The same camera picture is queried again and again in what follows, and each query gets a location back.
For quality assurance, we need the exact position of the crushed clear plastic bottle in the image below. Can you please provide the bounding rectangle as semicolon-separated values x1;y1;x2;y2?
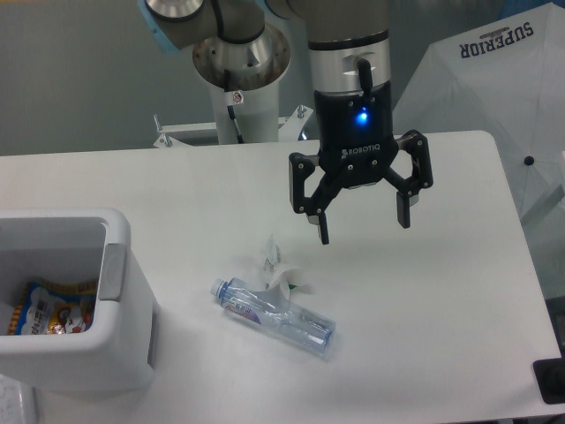
210;278;335;355

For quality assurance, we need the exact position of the black device at table edge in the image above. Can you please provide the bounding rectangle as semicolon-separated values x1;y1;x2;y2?
533;358;564;405

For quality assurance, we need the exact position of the white metal mounting bracket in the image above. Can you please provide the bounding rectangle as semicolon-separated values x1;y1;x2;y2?
152;104;318;148

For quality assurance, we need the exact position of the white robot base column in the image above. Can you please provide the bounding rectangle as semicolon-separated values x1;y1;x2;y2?
192;24;290;145

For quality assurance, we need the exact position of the colourful snack wrapper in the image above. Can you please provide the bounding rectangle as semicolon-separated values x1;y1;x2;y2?
8;280;98;336

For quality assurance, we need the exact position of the white trash can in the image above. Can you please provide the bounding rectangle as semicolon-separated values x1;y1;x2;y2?
1;208;159;391

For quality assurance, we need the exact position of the white Superior umbrella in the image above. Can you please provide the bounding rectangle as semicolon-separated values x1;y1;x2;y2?
394;4;564;216

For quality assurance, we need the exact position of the white paper wrapper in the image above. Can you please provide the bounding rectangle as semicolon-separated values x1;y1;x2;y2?
259;234;313;300

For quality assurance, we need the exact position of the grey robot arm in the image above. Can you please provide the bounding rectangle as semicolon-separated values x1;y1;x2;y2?
138;1;433;244

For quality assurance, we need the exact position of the black cable on column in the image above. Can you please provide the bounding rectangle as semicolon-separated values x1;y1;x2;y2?
222;69;245;145

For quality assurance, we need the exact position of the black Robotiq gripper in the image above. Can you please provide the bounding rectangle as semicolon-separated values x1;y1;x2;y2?
289;82;433;245

